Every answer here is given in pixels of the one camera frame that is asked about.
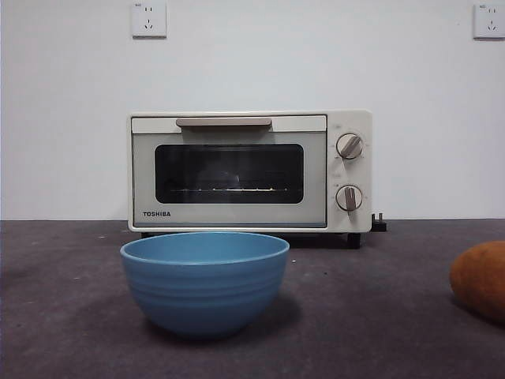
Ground oven door with beige handle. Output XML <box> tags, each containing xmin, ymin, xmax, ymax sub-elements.
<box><xmin>130</xmin><ymin>114</ymin><xmax>328</xmax><ymax>229</ymax></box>

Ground blue ribbed bowl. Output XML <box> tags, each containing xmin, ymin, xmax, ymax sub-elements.
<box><xmin>120</xmin><ymin>231</ymin><xmax>290</xmax><ymax>341</ymax></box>

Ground brown potato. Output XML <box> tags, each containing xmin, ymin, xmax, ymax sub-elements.
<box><xmin>450</xmin><ymin>240</ymin><xmax>505</xmax><ymax>320</ymax></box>

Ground beige oven knob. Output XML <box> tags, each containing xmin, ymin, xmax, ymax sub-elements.
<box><xmin>335</xmin><ymin>133</ymin><xmax>365</xmax><ymax>160</ymax></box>
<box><xmin>335</xmin><ymin>184</ymin><xmax>364</xmax><ymax>212</ymax></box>

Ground cream Toshiba toaster oven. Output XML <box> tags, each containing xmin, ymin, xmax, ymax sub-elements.
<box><xmin>126</xmin><ymin>110</ymin><xmax>373</xmax><ymax>250</ymax></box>

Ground metal wire oven rack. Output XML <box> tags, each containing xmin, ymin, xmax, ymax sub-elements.
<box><xmin>169</xmin><ymin>186</ymin><xmax>290</xmax><ymax>194</ymax></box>

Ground white wall socket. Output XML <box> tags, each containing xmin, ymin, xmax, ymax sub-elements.
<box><xmin>473</xmin><ymin>3</ymin><xmax>505</xmax><ymax>40</ymax></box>
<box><xmin>132</xmin><ymin>2</ymin><xmax>167</xmax><ymax>39</ymax></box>

